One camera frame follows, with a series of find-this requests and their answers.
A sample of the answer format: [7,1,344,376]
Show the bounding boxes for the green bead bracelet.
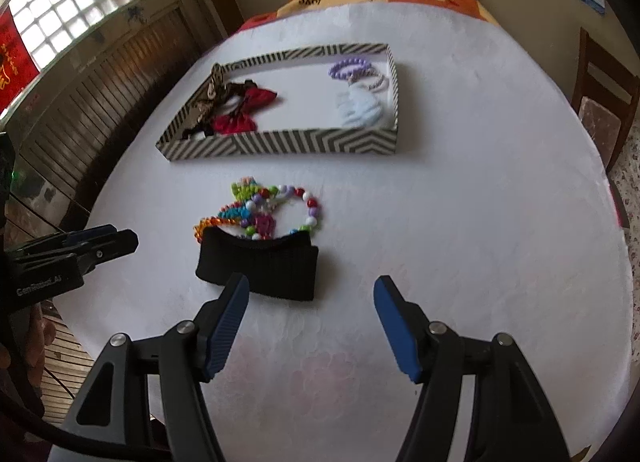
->
[231,177,262,203]

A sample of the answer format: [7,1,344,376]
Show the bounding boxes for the white tablecloth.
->
[47,2,635,462]

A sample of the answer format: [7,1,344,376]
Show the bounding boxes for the person's left hand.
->
[27,304,57,360]

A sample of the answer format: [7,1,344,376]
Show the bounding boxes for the striped shallow cardboard box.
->
[155,42,401,163]

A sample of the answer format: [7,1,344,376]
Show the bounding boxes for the multicolour round bead bracelet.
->
[257,184,326,239]

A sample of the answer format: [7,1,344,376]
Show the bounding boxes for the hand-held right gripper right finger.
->
[373,276,571,462]

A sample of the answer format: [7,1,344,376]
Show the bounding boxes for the wooden slatted door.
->
[0,0,236,223]

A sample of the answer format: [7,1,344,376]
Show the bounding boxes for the silver rhinestone bracelet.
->
[347,70,389,92]

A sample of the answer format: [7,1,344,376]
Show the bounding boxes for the black knitted headband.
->
[195,228,320,301]

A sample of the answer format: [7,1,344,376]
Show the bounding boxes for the purple bead bracelet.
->
[328,56,374,81]

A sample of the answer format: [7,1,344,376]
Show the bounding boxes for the magenta bead bracelet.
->
[244,212,279,241]

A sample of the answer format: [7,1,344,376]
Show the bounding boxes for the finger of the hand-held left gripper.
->
[10,224,118,255]
[60,229,139,275]

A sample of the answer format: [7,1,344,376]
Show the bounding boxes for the orange bead bracelet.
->
[194,202,237,243]

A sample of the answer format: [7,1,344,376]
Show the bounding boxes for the black scrunchie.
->
[222,80,261,103]

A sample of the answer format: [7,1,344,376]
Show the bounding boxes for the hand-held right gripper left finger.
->
[47,273,251,462]

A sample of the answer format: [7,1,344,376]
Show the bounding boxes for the red hair bow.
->
[210,109,258,136]
[239,86,281,116]

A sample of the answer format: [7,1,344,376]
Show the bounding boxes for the red wall banner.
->
[0,9,41,115]

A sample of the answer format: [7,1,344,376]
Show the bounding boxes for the black cable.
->
[0,382,168,455]

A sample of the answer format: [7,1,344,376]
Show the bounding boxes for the wooden chair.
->
[570,26,640,175]

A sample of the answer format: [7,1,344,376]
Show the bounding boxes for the leopard print scrunchie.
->
[187,63,227,127]

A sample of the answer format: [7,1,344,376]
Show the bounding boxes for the white hair claw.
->
[334,84,389,129]

